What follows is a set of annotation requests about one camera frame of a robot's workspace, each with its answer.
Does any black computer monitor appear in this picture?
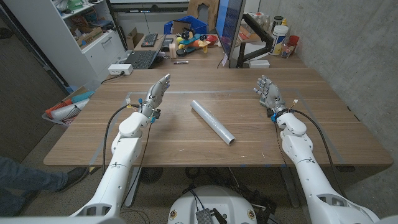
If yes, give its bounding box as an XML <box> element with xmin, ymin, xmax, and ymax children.
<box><xmin>215</xmin><ymin>0</ymin><xmax>247</xmax><ymax>68</ymax></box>

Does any person leg in jeans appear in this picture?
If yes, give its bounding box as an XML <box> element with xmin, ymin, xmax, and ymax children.
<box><xmin>0</xmin><ymin>155</ymin><xmax>70</xmax><ymax>217</ymax></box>

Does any clear drinking glass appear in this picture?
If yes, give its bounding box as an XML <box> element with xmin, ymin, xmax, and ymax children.
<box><xmin>281</xmin><ymin>42</ymin><xmax>295</xmax><ymax>59</ymax></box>

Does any black laptop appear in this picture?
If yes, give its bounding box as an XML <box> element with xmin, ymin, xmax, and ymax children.
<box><xmin>124</xmin><ymin>34</ymin><xmax>167</xmax><ymax>70</ymax></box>

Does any white wipes canister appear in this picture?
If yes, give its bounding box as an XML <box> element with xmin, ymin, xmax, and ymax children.
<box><xmin>269</xmin><ymin>24</ymin><xmax>289</xmax><ymax>57</ymax></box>

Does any white shelf cabinet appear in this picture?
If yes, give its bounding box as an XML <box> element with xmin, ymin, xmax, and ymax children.
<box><xmin>2</xmin><ymin>0</ymin><xmax>127</xmax><ymax>88</ymax></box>

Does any small white box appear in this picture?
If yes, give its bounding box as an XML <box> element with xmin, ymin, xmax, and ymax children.
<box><xmin>248</xmin><ymin>59</ymin><xmax>271</xmax><ymax>69</ymax></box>

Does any silver heatsink module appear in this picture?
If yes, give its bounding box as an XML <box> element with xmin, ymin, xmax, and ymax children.
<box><xmin>195</xmin><ymin>208</ymin><xmax>215</xmax><ymax>224</ymax></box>

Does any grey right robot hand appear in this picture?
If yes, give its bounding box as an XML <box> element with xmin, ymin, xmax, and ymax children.
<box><xmin>253</xmin><ymin>75</ymin><xmax>289</xmax><ymax>116</ymax></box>

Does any basket of rolled materials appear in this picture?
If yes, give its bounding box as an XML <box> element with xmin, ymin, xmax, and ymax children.
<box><xmin>42</xmin><ymin>90</ymin><xmax>96</xmax><ymax>127</ymax></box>

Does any grey table leg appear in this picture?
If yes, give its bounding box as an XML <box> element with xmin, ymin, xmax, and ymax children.
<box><xmin>278</xmin><ymin>167</ymin><xmax>301</xmax><ymax>208</ymax></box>
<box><xmin>124</xmin><ymin>167</ymin><xmax>142</xmax><ymax>208</ymax></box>

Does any dark shoe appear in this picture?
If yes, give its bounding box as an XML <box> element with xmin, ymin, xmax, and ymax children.
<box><xmin>57</xmin><ymin>167</ymin><xmax>90</xmax><ymax>194</ymax></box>

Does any red cup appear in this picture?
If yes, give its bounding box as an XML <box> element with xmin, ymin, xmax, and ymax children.
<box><xmin>287</xmin><ymin>35</ymin><xmax>300</xmax><ymax>55</ymax></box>

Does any black keyboard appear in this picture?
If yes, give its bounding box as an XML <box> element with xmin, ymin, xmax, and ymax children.
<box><xmin>141</xmin><ymin>33</ymin><xmax>159</xmax><ymax>48</ymax></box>

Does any white power strip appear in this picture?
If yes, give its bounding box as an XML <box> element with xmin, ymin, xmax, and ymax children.
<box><xmin>108</xmin><ymin>63</ymin><xmax>134</xmax><ymax>76</ymax></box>

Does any black lidded jar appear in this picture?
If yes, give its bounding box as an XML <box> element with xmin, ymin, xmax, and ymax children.
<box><xmin>272</xmin><ymin>16</ymin><xmax>284</xmax><ymax>32</ymax></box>

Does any blue plastic bin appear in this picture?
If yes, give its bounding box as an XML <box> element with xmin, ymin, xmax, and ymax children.
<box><xmin>164</xmin><ymin>15</ymin><xmax>208</xmax><ymax>35</ymax></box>

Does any open cardboard box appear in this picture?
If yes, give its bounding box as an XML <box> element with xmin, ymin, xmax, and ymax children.
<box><xmin>126</xmin><ymin>27</ymin><xmax>145</xmax><ymax>50</ymax></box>

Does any printed cardboard box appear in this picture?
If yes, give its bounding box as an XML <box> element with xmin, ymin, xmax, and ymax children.
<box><xmin>76</xmin><ymin>27</ymin><xmax>104</xmax><ymax>48</ymax></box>

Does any black round fan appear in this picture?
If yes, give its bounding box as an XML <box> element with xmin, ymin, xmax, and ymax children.
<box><xmin>139</xmin><ymin>167</ymin><xmax>164</xmax><ymax>185</ymax></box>

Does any colourful toy plane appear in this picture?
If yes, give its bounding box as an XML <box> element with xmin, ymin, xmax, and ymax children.
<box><xmin>175</xmin><ymin>29</ymin><xmax>218</xmax><ymax>54</ymax></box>

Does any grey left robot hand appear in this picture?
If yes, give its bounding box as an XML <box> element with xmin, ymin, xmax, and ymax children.
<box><xmin>139</xmin><ymin>73</ymin><xmax>171</xmax><ymax>118</ymax></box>

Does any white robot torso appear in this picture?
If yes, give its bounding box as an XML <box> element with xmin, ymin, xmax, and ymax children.
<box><xmin>167</xmin><ymin>185</ymin><xmax>258</xmax><ymax>224</ymax></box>

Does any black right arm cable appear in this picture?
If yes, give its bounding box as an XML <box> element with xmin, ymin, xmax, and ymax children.
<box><xmin>289</xmin><ymin>108</ymin><xmax>346</xmax><ymax>197</ymax></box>

